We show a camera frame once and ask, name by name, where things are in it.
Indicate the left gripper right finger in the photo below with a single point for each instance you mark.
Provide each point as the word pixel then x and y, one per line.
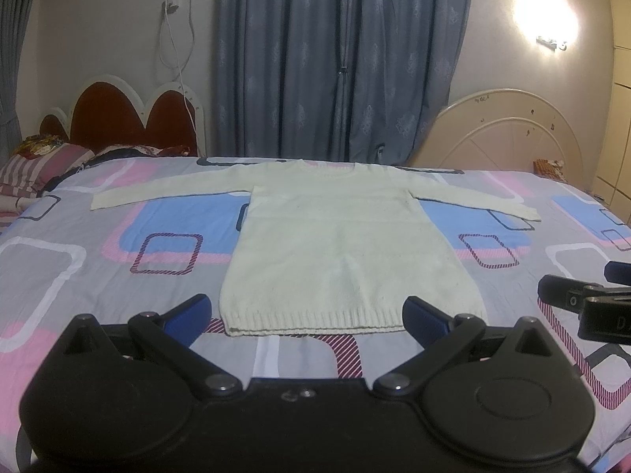
pixel 445 341

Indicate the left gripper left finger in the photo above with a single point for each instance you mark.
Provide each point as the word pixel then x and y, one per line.
pixel 165 340

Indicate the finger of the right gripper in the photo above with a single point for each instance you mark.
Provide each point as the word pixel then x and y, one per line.
pixel 572 295
pixel 618 272

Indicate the cream knit sweater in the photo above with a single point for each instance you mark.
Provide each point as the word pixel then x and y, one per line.
pixel 331 250

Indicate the colourful clothes pile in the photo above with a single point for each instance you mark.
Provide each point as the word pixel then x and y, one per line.
pixel 38 145

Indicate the cream wardrobe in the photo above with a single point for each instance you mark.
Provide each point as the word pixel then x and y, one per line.
pixel 612 179

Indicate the brown plush toy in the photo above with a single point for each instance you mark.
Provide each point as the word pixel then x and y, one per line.
pixel 550 169

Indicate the patterned bed sheet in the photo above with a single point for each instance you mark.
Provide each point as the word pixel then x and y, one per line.
pixel 61 258

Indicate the cream round headboard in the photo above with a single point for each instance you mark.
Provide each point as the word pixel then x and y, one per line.
pixel 501 130

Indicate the striped pink pillow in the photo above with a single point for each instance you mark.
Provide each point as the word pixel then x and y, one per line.
pixel 24 177

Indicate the red white headboard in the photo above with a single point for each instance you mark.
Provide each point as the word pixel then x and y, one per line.
pixel 108 111

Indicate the blue grey curtain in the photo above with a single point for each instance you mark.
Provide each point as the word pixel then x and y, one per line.
pixel 337 80

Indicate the wall lamp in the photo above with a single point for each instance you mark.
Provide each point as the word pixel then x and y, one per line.
pixel 552 44

